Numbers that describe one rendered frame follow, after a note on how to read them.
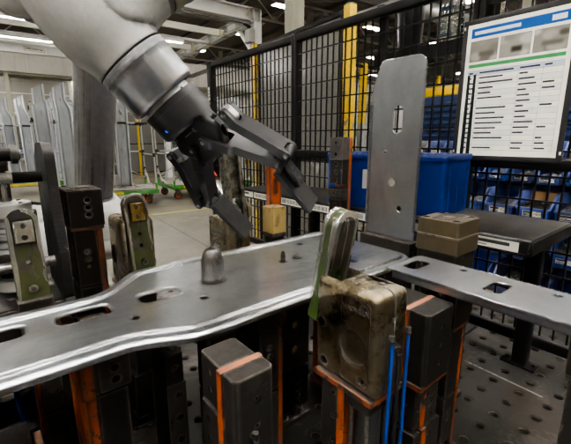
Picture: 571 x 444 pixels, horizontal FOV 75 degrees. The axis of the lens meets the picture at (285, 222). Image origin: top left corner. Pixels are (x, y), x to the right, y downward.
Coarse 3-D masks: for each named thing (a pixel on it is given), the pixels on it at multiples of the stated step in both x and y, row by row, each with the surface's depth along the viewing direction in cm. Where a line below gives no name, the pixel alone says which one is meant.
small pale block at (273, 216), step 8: (264, 208) 73; (272, 208) 71; (280, 208) 72; (264, 216) 73; (272, 216) 71; (280, 216) 72; (264, 224) 74; (272, 224) 72; (280, 224) 73; (264, 232) 74; (272, 232) 72; (280, 232) 73
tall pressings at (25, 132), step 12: (0, 108) 786; (24, 108) 805; (72, 108) 837; (12, 120) 796; (24, 120) 812; (72, 120) 837; (12, 132) 804; (24, 132) 816; (12, 144) 807; (24, 144) 817; (24, 156) 815; (60, 156) 838; (12, 168) 812; (60, 168) 836
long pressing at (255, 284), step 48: (288, 240) 72; (144, 288) 49; (192, 288) 49; (240, 288) 49; (288, 288) 49; (48, 336) 37; (96, 336) 37; (144, 336) 38; (192, 336) 38; (0, 384) 31
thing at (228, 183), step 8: (224, 160) 67; (232, 160) 69; (240, 160) 69; (224, 168) 67; (232, 168) 69; (240, 168) 69; (224, 176) 67; (232, 176) 69; (240, 176) 69; (224, 184) 68; (232, 184) 69; (240, 184) 69; (224, 192) 68; (232, 192) 69; (240, 192) 69; (232, 200) 68; (240, 200) 70
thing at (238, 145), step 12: (228, 132) 47; (204, 144) 46; (216, 144) 46; (228, 144) 46; (240, 144) 46; (252, 144) 46; (240, 156) 46; (252, 156) 45; (264, 156) 45; (276, 156) 47; (276, 168) 45
